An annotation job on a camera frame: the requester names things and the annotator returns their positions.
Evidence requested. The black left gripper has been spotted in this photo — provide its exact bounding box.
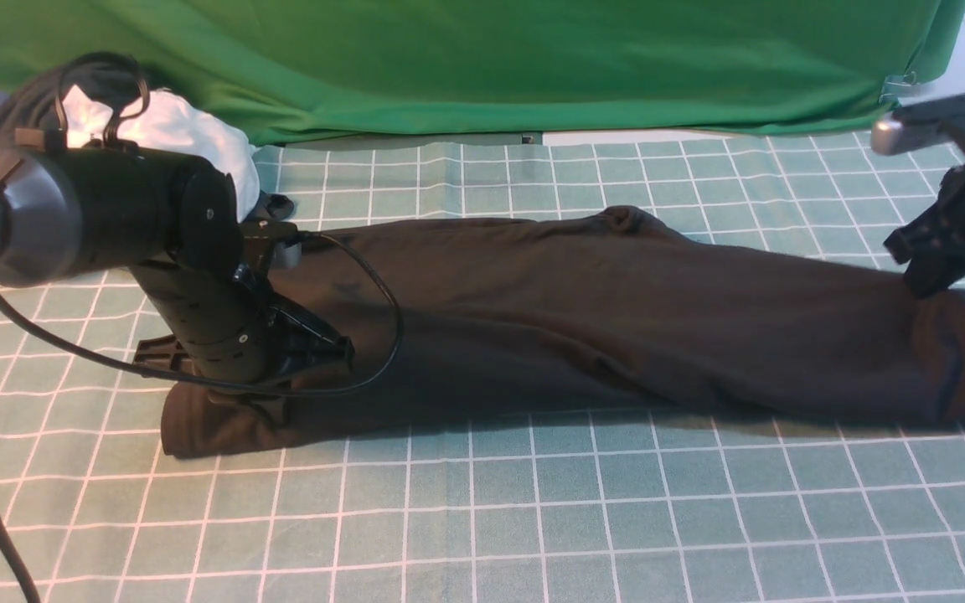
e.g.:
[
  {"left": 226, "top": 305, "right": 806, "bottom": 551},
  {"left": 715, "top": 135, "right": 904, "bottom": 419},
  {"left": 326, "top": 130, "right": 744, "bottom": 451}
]
[{"left": 131, "top": 159, "right": 355, "bottom": 424}]

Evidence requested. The gray long sleeve shirt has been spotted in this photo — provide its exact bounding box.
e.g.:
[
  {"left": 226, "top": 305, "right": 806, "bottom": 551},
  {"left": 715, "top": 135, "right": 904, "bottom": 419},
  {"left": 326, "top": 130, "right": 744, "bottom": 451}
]
[{"left": 161, "top": 206, "right": 965, "bottom": 458}]

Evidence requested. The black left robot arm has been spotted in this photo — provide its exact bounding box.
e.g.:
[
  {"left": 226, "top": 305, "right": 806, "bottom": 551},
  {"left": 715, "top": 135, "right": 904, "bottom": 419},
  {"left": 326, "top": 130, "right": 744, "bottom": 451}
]
[{"left": 0, "top": 147, "right": 353, "bottom": 421}]

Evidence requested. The white crumpled shirt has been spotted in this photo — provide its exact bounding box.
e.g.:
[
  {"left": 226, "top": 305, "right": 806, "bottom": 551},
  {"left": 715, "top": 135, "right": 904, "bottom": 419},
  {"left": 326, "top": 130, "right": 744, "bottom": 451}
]
[{"left": 64, "top": 85, "right": 261, "bottom": 222}]

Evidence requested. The dark gray crumpled shirt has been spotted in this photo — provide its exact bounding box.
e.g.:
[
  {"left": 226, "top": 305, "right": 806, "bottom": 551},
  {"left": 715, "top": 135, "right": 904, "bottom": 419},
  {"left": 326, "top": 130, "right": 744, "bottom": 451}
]
[{"left": 0, "top": 52, "right": 296, "bottom": 223}]

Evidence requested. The metal binder clip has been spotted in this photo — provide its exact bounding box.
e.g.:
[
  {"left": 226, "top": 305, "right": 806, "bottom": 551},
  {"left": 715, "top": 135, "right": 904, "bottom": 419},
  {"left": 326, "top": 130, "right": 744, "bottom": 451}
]
[{"left": 878, "top": 71, "right": 922, "bottom": 106}]

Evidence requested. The green grid table mat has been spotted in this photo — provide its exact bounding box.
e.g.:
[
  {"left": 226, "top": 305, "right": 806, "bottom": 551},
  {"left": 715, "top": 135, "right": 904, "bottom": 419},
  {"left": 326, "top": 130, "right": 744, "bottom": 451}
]
[{"left": 0, "top": 133, "right": 965, "bottom": 602}]

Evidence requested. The green backdrop cloth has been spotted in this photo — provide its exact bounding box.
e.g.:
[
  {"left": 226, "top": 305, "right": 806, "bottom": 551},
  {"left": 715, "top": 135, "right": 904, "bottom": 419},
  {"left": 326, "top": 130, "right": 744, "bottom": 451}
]
[{"left": 0, "top": 1, "right": 965, "bottom": 146}]

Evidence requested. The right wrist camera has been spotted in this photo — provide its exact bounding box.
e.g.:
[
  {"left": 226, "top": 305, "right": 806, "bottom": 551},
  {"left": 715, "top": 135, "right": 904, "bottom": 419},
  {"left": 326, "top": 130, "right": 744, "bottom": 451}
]
[{"left": 870, "top": 93, "right": 965, "bottom": 156}]

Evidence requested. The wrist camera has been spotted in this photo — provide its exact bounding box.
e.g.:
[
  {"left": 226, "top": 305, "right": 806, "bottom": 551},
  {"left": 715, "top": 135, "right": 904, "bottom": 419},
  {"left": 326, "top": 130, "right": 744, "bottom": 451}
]
[
  {"left": 239, "top": 220, "right": 312, "bottom": 274},
  {"left": 870, "top": 93, "right": 965, "bottom": 156}
]

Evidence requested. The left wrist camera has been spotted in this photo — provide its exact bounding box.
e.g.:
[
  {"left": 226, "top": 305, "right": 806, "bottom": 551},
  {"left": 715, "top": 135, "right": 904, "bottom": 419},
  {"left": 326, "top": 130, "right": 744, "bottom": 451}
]
[{"left": 239, "top": 220, "right": 312, "bottom": 274}]

